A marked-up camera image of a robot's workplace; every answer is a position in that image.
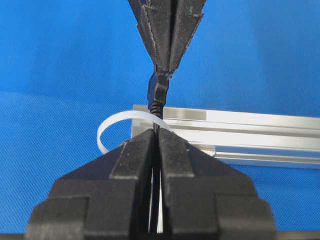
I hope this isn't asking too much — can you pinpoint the white string loop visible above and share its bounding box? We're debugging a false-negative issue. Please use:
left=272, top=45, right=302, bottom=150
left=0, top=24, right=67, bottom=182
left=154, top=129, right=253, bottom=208
left=96, top=109, right=175, bottom=153

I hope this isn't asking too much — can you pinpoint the blue table cloth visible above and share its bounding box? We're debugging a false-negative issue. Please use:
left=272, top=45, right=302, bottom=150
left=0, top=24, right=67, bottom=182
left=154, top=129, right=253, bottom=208
left=0, top=0, right=320, bottom=233

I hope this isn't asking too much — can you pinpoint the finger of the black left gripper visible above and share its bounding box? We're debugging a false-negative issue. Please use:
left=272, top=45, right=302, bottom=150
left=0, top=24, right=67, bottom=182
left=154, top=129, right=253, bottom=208
left=128, top=0, right=173, bottom=74
left=169, top=0, right=206, bottom=72

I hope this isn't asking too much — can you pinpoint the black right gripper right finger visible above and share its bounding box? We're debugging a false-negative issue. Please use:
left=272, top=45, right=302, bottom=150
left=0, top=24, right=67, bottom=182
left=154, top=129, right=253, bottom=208
left=158, top=129, right=276, bottom=240

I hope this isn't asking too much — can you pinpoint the black USB cable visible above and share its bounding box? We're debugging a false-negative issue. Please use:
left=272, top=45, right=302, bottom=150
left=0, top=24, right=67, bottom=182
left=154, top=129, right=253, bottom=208
left=146, top=71, right=171, bottom=235

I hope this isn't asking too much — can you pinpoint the silver aluminium extrusion frame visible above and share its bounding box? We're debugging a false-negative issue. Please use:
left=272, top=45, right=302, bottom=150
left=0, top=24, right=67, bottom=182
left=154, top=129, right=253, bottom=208
left=130, top=104, right=320, bottom=169

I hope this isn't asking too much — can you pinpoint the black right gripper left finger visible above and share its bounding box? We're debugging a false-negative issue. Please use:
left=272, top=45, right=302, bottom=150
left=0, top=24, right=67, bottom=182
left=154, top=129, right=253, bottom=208
left=25, top=129, right=155, bottom=240

